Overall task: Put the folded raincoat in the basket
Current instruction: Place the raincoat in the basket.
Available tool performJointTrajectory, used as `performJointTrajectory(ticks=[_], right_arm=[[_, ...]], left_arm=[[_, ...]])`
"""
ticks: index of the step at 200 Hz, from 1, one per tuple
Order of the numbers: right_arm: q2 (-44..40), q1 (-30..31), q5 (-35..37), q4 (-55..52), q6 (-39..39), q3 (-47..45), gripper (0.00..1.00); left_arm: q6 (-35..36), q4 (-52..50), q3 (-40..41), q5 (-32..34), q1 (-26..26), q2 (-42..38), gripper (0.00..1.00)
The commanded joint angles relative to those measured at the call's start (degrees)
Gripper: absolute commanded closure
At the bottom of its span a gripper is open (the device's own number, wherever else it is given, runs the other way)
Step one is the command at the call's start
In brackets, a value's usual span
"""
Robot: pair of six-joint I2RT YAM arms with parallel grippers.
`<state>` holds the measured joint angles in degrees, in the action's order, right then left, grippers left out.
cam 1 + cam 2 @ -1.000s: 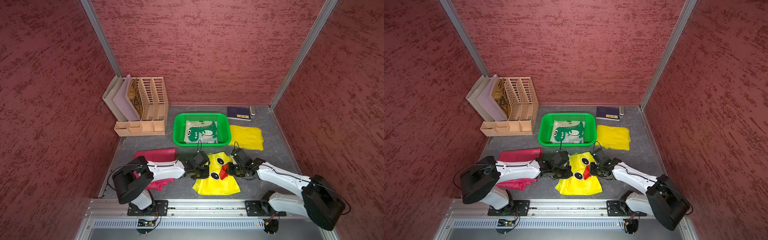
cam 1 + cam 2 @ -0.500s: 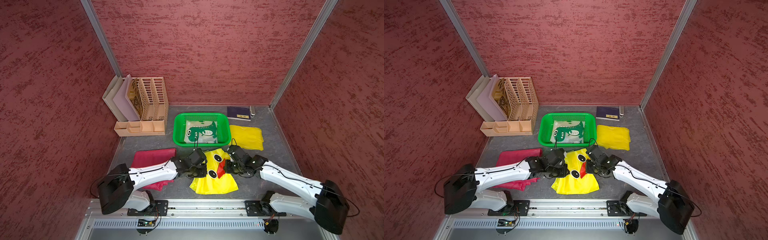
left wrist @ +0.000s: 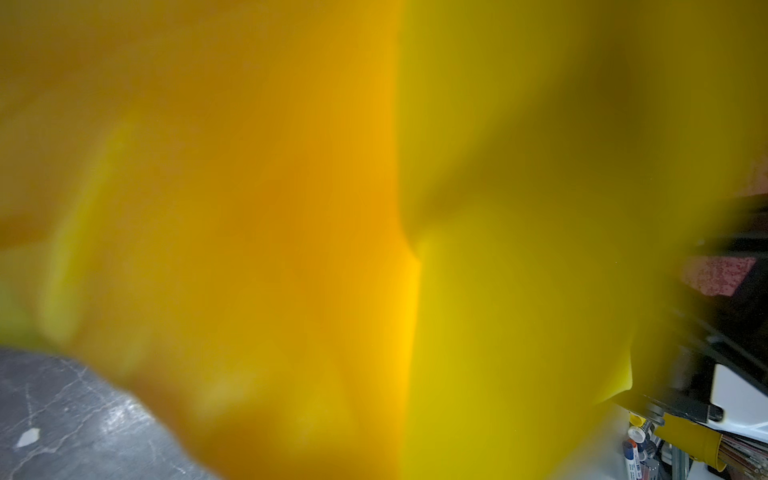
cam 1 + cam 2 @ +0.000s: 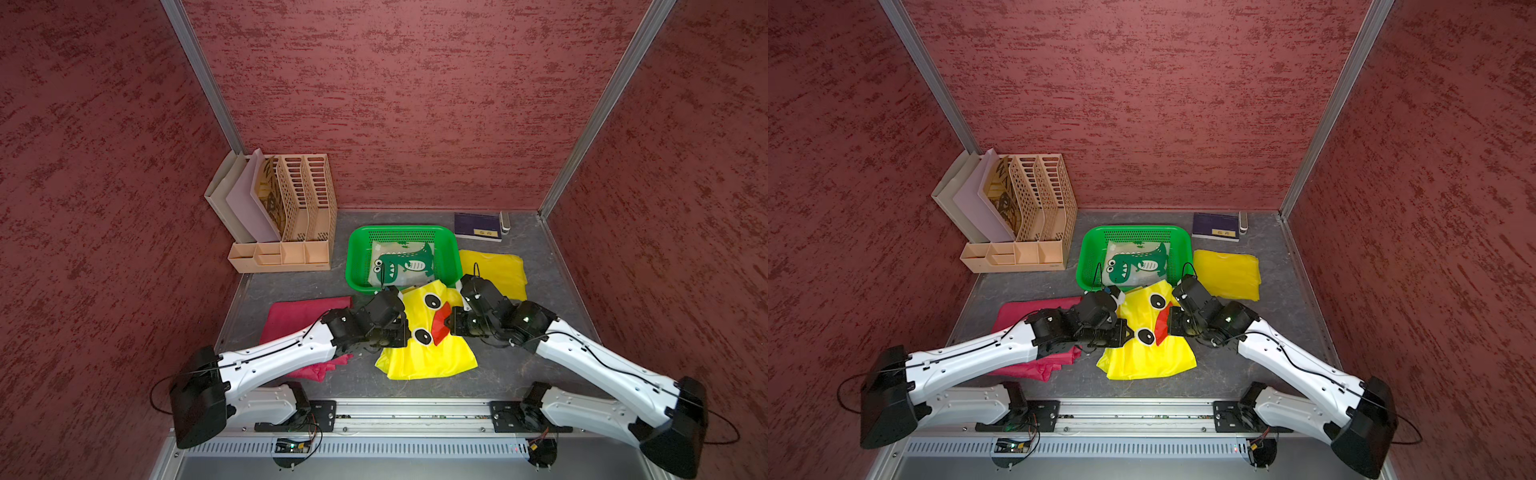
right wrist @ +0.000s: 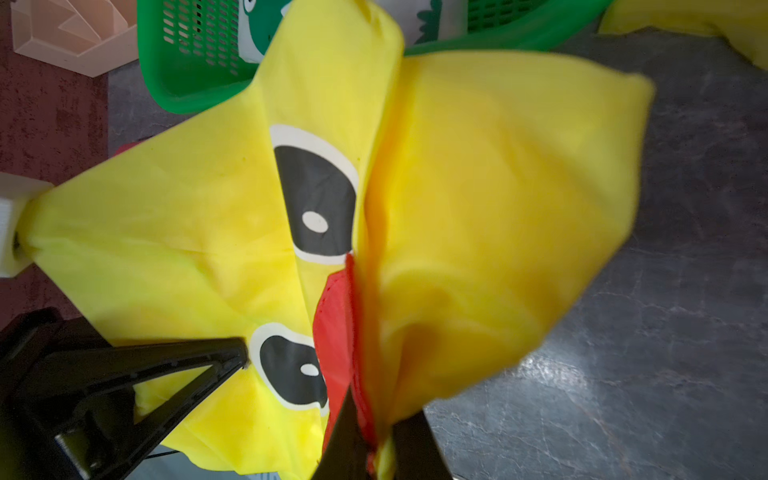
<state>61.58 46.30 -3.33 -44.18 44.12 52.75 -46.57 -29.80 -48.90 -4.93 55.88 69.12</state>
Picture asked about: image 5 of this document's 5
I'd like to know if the beige plastic file organizer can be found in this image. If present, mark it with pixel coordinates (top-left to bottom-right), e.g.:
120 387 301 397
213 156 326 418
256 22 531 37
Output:
10 0 138 77

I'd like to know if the yellow duck raincoat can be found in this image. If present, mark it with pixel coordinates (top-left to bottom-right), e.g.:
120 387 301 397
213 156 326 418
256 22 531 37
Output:
19 1 654 479

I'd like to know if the dinosaur print raincoat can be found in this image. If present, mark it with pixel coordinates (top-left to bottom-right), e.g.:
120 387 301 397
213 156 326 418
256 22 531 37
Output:
237 0 468 64

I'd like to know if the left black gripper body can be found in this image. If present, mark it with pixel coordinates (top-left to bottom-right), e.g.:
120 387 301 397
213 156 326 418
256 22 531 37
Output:
1 308 135 479

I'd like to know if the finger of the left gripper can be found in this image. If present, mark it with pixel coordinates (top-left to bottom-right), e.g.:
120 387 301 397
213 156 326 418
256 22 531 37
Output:
17 337 250 480

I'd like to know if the green plastic basket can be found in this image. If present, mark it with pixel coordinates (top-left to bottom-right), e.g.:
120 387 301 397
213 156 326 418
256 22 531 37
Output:
137 1 610 114

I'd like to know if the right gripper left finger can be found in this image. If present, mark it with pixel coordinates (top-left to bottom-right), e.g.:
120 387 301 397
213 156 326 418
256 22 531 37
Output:
311 391 369 480

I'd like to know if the plain yellow folded raincoat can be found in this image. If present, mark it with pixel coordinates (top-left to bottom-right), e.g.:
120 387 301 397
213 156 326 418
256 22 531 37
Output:
598 0 767 70

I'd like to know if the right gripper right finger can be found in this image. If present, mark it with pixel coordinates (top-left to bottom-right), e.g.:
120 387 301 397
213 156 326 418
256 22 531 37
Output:
392 410 453 480

